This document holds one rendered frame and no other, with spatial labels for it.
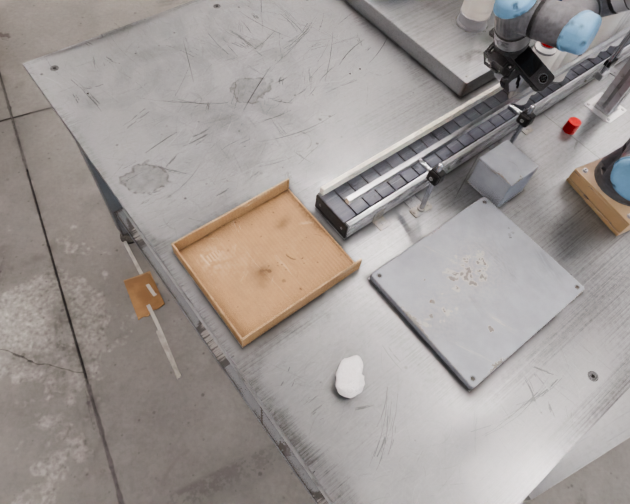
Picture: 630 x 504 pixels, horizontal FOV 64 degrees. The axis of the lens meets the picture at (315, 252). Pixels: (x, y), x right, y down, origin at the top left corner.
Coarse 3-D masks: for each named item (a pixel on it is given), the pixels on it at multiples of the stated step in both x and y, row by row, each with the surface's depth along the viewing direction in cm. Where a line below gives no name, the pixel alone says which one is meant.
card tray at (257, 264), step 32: (288, 192) 117; (224, 224) 111; (256, 224) 112; (288, 224) 113; (320, 224) 113; (192, 256) 107; (224, 256) 107; (256, 256) 108; (288, 256) 109; (320, 256) 109; (224, 288) 104; (256, 288) 104; (288, 288) 105; (320, 288) 102; (224, 320) 99; (256, 320) 101
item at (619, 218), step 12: (576, 168) 122; (588, 168) 123; (576, 180) 123; (588, 180) 120; (588, 192) 121; (600, 192) 119; (588, 204) 122; (600, 204) 119; (612, 204) 117; (600, 216) 120; (612, 216) 117; (624, 216) 115; (612, 228) 119; (624, 228) 116
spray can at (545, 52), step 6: (540, 42) 118; (534, 48) 118; (540, 48) 117; (546, 48) 117; (552, 48) 117; (540, 54) 117; (546, 54) 117; (552, 54) 117; (546, 60) 118; (522, 84) 125; (516, 90) 128; (522, 90) 127; (510, 96) 130; (528, 96) 128; (516, 102) 130; (522, 102) 130
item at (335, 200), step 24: (576, 72) 139; (504, 96) 132; (456, 120) 126; (504, 120) 128; (432, 144) 122; (456, 144) 122; (384, 168) 117; (408, 168) 117; (336, 192) 113; (384, 192) 113
